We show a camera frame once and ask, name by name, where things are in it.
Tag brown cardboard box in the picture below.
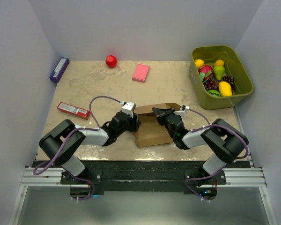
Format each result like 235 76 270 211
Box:
134 103 181 147

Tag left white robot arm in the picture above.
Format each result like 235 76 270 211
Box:
33 112 141 184

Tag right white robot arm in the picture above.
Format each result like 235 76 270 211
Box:
152 105 249 184

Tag red rectangular box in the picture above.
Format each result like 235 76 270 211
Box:
57 102 90 120

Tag purple rectangular box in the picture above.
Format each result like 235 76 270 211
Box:
50 57 70 83

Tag pink sticky note pad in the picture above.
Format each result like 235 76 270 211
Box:
132 64 150 83

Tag dark purple grapes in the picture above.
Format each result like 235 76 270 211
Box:
203 75 235 91

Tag green round toy fruit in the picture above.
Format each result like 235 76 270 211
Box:
207 90 221 98

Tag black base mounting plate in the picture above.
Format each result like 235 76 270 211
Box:
31 159 251 197

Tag red green dragon fruit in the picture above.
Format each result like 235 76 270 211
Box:
198 65 213 83

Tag yellow lemon left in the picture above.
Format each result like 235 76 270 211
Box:
194 59 205 69

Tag yellow mango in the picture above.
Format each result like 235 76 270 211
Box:
218 81 232 97

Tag red apple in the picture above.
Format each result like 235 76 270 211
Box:
105 55 118 68

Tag green pear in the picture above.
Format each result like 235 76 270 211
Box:
213 66 225 81

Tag orange fruit right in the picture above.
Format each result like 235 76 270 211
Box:
214 60 225 67

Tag olive green plastic bin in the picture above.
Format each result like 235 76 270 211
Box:
189 45 254 110

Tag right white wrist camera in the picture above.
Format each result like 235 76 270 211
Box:
174 105 190 119

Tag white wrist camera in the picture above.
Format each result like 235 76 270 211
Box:
174 105 190 119
120 101 136 118

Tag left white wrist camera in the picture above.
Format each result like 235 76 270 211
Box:
120 101 136 118

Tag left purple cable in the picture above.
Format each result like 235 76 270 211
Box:
32 96 126 201

